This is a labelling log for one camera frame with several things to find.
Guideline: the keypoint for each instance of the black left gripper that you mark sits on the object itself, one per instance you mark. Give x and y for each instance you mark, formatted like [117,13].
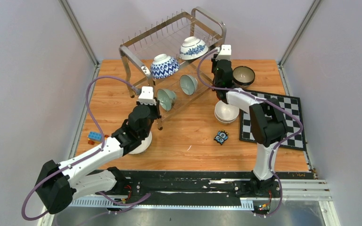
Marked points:
[156,108]

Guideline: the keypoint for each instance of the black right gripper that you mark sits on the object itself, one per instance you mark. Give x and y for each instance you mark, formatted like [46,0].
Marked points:
[214,62]

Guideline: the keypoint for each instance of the dark blue floral bowl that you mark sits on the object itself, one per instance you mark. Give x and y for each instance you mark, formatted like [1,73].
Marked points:
[243,76]

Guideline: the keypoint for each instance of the small celadon cup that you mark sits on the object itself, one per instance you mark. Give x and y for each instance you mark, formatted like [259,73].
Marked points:
[167,98]
[188,84]

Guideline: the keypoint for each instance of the cream bowl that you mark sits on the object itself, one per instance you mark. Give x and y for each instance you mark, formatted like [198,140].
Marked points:
[225,111]
[225,122]

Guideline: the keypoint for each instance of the steel two-tier dish rack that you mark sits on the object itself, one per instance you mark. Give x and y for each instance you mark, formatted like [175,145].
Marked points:
[166,37]

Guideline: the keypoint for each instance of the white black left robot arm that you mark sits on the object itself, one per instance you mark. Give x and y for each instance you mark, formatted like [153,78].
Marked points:
[58,184]

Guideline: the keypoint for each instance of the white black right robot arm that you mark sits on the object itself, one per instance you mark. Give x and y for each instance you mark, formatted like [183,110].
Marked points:
[267,123]

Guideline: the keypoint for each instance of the white blue floral bowl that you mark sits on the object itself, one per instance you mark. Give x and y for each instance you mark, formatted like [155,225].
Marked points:
[192,48]

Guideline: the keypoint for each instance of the blue orange toy car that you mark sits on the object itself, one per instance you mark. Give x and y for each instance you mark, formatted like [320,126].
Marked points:
[95,137]

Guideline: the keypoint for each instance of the blue white patterned bowl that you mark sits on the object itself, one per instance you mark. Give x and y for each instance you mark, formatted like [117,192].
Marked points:
[164,66]

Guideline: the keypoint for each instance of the blue owl toy block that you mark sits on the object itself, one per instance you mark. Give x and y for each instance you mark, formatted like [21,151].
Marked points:
[221,137]

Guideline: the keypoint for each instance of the black white checkerboard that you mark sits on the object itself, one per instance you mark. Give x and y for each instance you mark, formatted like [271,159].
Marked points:
[290,104]

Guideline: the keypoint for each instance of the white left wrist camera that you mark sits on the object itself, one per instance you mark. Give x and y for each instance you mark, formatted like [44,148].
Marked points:
[146,96]

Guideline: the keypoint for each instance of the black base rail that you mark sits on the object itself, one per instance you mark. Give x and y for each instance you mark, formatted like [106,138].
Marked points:
[205,190]

